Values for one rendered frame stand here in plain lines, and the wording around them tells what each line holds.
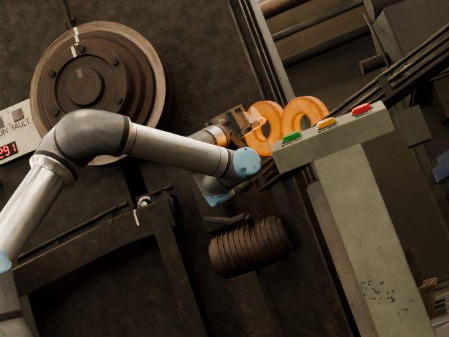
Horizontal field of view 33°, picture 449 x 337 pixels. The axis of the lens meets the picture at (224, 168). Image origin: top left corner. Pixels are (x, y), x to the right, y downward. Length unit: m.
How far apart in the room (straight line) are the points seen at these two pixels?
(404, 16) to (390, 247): 5.13
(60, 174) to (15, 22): 1.19
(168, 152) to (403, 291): 0.62
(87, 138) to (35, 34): 1.16
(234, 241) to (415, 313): 0.77
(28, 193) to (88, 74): 0.76
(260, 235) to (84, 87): 0.73
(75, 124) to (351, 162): 0.61
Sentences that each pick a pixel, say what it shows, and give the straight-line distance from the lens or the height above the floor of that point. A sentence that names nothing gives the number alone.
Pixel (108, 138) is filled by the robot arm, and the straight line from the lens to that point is 1.69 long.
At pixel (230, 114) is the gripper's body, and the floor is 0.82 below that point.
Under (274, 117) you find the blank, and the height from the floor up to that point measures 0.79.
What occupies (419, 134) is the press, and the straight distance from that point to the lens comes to 6.34.
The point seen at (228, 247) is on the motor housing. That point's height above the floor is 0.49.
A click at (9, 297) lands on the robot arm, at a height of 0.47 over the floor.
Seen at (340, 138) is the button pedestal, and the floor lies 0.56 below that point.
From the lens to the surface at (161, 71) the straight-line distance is 2.42.
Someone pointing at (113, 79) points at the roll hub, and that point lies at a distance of 2.39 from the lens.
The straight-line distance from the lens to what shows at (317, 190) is 1.66.
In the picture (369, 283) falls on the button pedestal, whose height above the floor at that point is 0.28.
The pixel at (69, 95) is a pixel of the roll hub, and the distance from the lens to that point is 2.42.
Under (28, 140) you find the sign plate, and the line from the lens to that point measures 2.72.
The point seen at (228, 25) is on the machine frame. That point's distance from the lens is 2.56.
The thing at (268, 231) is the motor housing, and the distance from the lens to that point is 2.11.
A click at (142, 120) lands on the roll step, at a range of 2.39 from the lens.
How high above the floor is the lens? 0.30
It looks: 11 degrees up
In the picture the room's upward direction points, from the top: 19 degrees counter-clockwise
